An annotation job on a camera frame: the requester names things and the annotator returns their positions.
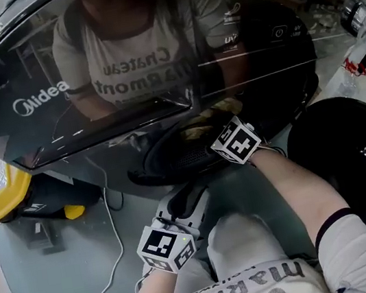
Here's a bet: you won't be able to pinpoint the black round washer door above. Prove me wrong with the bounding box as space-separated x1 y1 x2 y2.
280 92 366 260

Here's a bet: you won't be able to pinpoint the clear ribbed water bottle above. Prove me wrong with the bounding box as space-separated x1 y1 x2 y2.
328 54 366 101

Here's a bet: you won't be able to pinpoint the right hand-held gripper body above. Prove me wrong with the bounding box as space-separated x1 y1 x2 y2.
205 112 266 170

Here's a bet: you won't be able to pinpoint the person's right forearm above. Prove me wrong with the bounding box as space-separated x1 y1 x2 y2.
248 136 356 255

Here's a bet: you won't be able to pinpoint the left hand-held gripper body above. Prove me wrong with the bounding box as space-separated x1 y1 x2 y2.
132 208 208 279

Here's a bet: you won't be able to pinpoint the person's white trousers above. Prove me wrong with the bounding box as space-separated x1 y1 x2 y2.
167 204 293 293

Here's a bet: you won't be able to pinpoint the person's cream printed shirt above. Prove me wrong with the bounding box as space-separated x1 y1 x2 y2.
141 204 366 293

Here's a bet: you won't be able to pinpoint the cream clothes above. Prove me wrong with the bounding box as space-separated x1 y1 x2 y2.
176 96 248 144

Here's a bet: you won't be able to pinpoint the black washing machine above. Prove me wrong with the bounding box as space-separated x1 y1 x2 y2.
0 0 366 215

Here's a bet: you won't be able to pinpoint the black power cable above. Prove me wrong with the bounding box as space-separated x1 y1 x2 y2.
103 183 127 213

